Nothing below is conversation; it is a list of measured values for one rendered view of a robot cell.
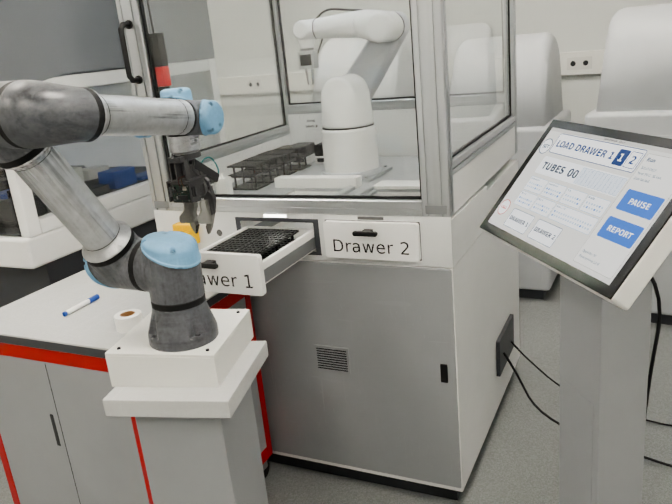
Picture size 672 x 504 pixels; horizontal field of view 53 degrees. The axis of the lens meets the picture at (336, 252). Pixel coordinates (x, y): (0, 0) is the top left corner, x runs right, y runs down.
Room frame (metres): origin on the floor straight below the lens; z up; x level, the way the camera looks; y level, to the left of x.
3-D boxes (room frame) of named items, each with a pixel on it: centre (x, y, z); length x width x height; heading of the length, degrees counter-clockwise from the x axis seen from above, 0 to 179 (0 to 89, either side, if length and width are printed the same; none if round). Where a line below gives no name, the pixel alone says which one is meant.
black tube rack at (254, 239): (1.86, 0.23, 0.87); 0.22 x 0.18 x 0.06; 153
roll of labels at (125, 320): (1.63, 0.56, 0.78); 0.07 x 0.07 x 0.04
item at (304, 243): (1.87, 0.23, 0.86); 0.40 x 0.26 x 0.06; 153
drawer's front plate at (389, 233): (1.83, -0.10, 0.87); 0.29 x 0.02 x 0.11; 63
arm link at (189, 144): (1.64, 0.34, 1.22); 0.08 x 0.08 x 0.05
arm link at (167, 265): (1.36, 0.35, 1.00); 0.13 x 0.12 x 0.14; 62
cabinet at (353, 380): (2.38, -0.08, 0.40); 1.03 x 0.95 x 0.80; 63
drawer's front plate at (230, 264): (1.68, 0.32, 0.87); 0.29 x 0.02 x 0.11; 63
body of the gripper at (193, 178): (1.64, 0.35, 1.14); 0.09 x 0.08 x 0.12; 153
